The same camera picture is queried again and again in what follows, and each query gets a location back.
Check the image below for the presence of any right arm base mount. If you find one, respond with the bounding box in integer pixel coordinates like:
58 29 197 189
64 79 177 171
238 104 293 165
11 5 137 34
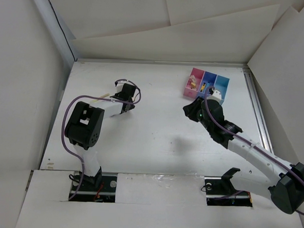
200 168 253 208

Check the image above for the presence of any pink drawer box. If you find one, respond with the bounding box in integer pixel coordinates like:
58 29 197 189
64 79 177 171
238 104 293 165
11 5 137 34
183 68 205 99

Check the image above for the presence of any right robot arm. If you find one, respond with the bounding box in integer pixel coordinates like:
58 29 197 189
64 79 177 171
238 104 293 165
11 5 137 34
183 97 304 215

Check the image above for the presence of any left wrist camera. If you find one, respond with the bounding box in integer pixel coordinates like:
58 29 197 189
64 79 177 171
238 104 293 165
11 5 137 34
115 80 126 93

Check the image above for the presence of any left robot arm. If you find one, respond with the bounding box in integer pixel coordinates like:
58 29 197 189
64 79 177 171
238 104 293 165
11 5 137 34
61 79 141 191

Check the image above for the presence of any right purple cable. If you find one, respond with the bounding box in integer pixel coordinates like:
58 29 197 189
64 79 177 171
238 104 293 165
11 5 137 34
200 85 304 217

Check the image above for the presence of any purple cable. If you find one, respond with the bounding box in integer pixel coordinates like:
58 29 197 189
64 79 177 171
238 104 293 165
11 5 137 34
58 76 143 203
200 85 304 217

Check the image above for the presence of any light blue drawer box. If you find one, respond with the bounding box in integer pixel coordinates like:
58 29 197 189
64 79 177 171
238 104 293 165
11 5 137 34
214 75 230 105

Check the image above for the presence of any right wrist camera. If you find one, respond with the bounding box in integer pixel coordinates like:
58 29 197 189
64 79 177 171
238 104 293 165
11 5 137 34
207 88 222 103

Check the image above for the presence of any yellow highlighter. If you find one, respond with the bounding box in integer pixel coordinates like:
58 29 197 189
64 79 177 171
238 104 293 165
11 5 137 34
90 93 110 104

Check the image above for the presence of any purple drawer box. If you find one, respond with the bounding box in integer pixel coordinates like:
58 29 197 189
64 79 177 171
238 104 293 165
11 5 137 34
197 71 217 98

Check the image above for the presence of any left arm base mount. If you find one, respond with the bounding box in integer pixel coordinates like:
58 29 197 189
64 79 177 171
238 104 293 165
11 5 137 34
68 172 117 203

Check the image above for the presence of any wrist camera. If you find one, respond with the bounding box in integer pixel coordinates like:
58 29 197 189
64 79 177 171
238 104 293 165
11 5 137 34
207 88 222 103
115 80 126 93

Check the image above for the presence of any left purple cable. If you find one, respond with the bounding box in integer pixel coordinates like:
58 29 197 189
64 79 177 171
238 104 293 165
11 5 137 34
58 76 143 203

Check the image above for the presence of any aluminium rail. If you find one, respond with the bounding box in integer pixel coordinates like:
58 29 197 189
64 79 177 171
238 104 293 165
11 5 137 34
243 68 274 153

